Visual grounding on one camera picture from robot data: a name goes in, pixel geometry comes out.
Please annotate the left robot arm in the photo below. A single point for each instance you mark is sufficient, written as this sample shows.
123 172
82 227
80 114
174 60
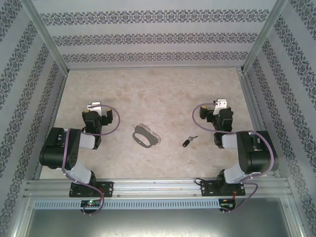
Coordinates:
54 148

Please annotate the key with black fob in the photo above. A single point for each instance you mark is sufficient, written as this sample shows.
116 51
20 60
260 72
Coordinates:
185 143

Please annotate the left circuit board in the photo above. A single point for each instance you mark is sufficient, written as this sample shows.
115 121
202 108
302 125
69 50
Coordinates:
91 203

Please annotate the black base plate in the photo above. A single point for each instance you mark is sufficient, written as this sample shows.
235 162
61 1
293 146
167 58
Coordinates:
107 188
208 188

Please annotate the aluminium frame post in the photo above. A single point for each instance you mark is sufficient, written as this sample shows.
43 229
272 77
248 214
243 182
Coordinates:
264 37
44 37

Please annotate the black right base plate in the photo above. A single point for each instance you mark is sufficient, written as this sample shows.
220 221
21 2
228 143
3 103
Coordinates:
208 188

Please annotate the circuit board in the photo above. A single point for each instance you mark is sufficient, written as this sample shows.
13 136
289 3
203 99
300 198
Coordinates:
227 206
91 203

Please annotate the aluminium mounting rail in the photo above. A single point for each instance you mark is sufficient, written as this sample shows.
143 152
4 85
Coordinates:
153 187

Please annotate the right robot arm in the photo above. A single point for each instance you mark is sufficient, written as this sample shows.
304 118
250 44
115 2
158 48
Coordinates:
259 153

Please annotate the grey carabiner keyring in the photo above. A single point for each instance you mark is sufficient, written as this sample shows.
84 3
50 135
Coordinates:
136 135

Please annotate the grey metal sheet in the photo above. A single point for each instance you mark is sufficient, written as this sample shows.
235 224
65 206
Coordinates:
158 224

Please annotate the right circuit board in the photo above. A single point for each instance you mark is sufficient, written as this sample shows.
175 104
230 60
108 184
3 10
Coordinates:
227 206

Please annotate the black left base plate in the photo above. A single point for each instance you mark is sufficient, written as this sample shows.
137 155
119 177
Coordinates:
107 188

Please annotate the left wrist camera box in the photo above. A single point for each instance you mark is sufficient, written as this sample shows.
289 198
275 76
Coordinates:
95 107

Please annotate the aluminium side rail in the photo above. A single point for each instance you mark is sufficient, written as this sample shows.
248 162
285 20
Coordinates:
56 108
251 98

